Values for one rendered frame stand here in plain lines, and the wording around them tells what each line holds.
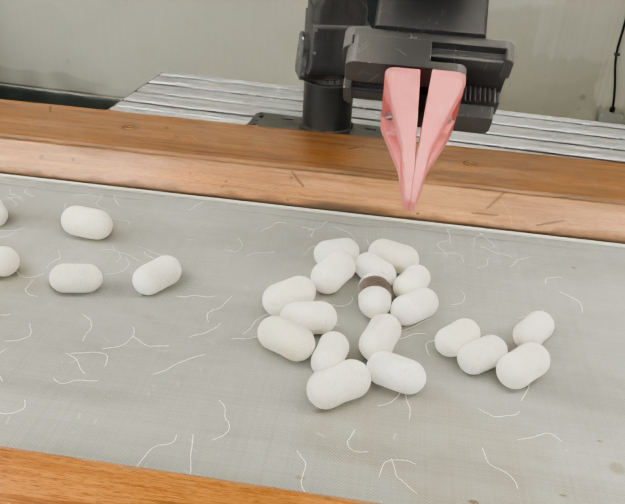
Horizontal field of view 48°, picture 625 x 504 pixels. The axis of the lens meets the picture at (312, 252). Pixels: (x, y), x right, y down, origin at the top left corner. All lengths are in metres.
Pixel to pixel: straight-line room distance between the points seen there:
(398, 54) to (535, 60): 2.09
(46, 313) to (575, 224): 0.39
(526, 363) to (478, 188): 0.22
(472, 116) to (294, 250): 0.15
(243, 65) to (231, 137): 1.99
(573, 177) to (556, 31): 1.89
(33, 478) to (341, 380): 0.15
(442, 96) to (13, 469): 0.29
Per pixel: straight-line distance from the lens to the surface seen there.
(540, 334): 0.43
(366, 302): 0.43
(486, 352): 0.40
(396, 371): 0.38
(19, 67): 3.01
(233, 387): 0.38
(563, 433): 0.39
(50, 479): 0.32
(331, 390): 0.36
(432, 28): 0.44
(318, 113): 0.88
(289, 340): 0.39
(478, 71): 0.47
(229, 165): 0.59
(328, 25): 0.82
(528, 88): 2.54
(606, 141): 1.04
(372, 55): 0.43
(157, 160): 0.60
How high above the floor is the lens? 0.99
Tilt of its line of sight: 30 degrees down
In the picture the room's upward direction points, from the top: 4 degrees clockwise
